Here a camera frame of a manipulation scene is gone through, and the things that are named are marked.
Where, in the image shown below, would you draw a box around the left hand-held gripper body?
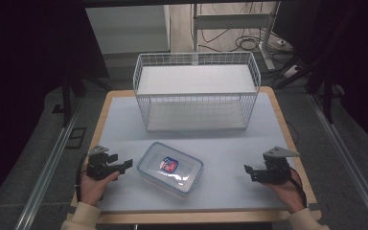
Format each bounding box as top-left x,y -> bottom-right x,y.
86,145 -> 120,180

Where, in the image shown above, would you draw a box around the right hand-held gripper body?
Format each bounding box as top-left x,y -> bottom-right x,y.
250,146 -> 301,185

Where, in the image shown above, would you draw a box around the clear plastic container blue lid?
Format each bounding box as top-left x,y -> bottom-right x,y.
136,141 -> 204,197

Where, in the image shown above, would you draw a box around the white wire basket shelf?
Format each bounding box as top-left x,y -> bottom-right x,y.
132,51 -> 262,132

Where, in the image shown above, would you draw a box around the person's left hand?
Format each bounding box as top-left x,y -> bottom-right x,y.
80,171 -> 121,207

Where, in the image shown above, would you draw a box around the person's right hand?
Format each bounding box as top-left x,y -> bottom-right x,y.
264,167 -> 306,215

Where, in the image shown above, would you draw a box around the black stand leg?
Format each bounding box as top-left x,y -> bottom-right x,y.
306,73 -> 346,125
51,76 -> 87,128

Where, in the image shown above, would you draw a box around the white cabinet panel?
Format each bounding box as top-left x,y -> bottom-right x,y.
85,4 -> 171,55

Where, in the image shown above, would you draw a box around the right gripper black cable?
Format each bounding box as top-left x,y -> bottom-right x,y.
287,167 -> 309,209

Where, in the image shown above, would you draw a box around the black floor bracket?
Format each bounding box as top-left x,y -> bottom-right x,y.
65,126 -> 88,150

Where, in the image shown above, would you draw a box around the grey metal floor rail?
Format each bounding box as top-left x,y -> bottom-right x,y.
310,94 -> 368,229
13,99 -> 82,230

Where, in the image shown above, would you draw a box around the black floor cables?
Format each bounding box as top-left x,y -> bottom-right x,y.
190,3 -> 301,84

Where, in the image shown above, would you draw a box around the white metal desk frame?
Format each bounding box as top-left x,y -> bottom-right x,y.
191,1 -> 281,72

